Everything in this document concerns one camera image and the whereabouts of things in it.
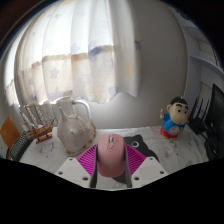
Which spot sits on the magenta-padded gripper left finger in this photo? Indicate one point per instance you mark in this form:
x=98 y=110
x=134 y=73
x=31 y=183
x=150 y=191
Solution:
x=87 y=160

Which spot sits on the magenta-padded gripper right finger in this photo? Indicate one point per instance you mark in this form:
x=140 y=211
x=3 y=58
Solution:
x=136 y=160

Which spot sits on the pink computer mouse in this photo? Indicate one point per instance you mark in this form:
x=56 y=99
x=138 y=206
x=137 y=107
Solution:
x=111 y=156

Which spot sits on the black cat-shaped mouse pad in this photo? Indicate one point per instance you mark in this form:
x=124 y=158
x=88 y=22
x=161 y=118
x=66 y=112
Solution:
x=149 y=153

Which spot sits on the large white conch shell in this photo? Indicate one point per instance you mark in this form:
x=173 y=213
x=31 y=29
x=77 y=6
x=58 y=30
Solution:
x=75 y=135

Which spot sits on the white printed tablecloth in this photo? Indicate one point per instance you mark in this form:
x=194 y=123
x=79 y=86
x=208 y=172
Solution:
x=176 y=150

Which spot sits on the cartoon boy figurine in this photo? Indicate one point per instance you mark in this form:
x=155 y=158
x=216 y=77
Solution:
x=173 y=123

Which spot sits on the wooden model sailing ship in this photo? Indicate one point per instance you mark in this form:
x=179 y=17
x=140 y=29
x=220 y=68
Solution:
x=40 y=131

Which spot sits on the white radiator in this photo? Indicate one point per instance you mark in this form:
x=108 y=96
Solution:
x=53 y=108

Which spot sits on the black router with antennas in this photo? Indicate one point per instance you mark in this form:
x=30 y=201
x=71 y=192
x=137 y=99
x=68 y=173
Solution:
x=199 y=125

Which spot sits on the black box device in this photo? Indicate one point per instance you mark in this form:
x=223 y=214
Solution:
x=213 y=146

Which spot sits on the wooden chair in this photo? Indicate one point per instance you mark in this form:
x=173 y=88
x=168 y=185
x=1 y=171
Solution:
x=9 y=131

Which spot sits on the black monitor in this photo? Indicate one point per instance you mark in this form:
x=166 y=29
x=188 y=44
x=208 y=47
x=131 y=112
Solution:
x=217 y=110

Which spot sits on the white star-print curtain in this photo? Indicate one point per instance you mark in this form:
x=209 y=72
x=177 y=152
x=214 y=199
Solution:
x=83 y=50

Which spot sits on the white wall shelf unit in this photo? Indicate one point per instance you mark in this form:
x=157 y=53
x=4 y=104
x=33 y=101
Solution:
x=203 y=53

